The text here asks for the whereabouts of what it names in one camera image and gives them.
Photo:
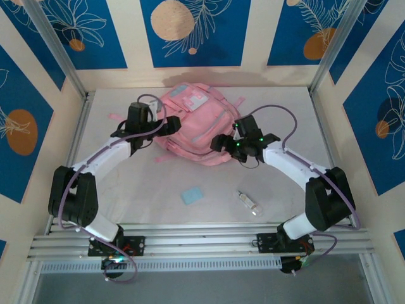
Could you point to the aluminium table side rail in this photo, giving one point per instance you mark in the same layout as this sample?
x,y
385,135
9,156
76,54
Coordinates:
x,y
323,126
83,120

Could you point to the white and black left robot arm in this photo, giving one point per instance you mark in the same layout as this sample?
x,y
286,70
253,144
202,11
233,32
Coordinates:
x,y
72,199

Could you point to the light blue eraser pad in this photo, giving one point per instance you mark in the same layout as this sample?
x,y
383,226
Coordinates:
x,y
191,195

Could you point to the aluminium frame cross rail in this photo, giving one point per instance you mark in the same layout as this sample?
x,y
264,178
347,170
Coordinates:
x,y
202,242

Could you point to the aluminium frame post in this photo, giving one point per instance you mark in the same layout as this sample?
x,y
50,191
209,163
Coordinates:
x,y
348,47
58,47

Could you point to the pink backpack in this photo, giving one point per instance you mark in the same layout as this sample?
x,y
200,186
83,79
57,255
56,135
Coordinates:
x,y
202,126

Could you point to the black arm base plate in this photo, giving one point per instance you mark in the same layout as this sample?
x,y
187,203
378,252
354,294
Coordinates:
x,y
136,245
265,243

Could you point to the aluminium frame leg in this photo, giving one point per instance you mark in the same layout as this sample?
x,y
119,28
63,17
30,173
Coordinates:
x,y
373,282
27,285

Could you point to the small clear tube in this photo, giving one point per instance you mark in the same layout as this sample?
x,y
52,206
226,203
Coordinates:
x,y
248,202

